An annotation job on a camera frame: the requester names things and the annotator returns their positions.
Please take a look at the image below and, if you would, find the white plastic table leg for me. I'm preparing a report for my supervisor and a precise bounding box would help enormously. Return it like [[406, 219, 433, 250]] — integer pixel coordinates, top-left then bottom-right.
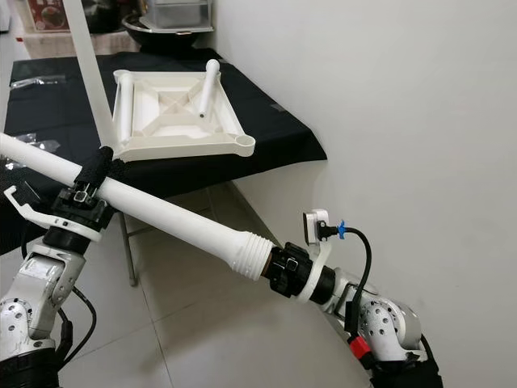
[[62, 0, 123, 151], [114, 74, 133, 146], [193, 57, 222, 119], [0, 131, 276, 282]]

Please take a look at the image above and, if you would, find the white plastic children table top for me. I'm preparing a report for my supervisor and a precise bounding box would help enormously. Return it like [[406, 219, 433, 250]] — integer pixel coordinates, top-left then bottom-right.
[[111, 68, 256, 162]]

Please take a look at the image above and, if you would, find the metal folding table leg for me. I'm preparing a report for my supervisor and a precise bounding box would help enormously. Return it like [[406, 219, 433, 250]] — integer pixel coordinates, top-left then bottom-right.
[[119, 211, 135, 286]]

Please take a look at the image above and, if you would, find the black tablecloth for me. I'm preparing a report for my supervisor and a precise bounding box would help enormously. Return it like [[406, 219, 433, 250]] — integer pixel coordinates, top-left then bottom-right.
[[0, 49, 329, 256]]

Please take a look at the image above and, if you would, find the clear tape strip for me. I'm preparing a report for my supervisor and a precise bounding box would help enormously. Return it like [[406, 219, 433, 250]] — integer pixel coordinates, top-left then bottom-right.
[[11, 76, 66, 89]]

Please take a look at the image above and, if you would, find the beige cloth covered bench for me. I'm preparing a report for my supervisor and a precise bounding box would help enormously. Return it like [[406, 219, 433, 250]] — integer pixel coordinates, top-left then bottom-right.
[[19, 30, 131, 62]]

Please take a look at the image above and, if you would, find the black bag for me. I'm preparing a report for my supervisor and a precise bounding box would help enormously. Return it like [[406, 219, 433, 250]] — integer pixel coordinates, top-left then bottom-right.
[[85, 0, 123, 34]]

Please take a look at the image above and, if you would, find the red printed box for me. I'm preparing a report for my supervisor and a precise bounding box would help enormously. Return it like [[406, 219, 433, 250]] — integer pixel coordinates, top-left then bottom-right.
[[25, 0, 73, 34]]

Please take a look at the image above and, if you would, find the clear plastic storage box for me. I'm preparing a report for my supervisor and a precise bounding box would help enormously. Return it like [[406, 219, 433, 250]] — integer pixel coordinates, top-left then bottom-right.
[[141, 0, 216, 32]]

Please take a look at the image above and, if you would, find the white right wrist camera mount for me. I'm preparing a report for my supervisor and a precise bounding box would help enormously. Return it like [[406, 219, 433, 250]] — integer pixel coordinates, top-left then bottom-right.
[[292, 207, 334, 306]]

